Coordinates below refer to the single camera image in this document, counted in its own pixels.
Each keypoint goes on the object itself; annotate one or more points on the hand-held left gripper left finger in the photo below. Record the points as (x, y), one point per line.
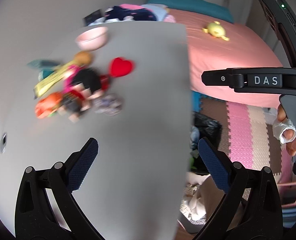
(84, 165)

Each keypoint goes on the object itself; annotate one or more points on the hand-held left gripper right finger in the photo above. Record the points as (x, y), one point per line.
(213, 162)

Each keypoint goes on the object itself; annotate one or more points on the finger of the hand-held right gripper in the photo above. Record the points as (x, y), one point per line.
(218, 78)

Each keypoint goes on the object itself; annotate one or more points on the black bin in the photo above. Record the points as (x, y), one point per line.
(208, 127)

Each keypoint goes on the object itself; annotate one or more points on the teal dinosaur toy cup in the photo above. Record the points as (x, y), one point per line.
(42, 63)

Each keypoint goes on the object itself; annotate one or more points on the pink bowl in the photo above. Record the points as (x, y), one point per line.
(91, 38)

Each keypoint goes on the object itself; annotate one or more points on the person's right hand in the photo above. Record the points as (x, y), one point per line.
(287, 135)

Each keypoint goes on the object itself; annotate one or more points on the bed with pink sheet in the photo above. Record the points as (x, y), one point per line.
(225, 55)

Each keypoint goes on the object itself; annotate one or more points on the yellow plush toy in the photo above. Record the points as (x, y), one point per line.
(214, 28)

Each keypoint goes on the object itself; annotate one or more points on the dark-haired doll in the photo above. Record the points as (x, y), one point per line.
(73, 106)

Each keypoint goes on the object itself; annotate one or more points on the crumpled grey wrapper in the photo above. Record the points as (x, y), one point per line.
(108, 104)

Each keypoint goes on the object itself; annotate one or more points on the orange toy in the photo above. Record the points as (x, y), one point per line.
(47, 105)

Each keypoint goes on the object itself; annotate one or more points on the pink and white blanket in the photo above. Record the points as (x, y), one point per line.
(169, 18)

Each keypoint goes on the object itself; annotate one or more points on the pink stool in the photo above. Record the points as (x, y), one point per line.
(287, 183)

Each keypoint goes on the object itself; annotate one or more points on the teal pillow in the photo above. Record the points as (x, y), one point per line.
(188, 2)

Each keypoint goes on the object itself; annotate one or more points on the doll with black dress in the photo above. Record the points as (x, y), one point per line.
(89, 80)

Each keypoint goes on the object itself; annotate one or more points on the doll with pink dress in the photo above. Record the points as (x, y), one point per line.
(74, 76)

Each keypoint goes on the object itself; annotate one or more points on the light blue blanket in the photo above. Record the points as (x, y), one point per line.
(158, 11)

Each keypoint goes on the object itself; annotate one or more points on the red heart plush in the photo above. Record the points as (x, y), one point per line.
(120, 66)

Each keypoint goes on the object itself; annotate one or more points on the navy printed blanket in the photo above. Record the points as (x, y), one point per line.
(128, 13)

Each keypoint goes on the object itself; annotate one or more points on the pink cloth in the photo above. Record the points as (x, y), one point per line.
(129, 6)

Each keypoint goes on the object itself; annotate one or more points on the black box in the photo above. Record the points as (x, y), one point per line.
(93, 17)

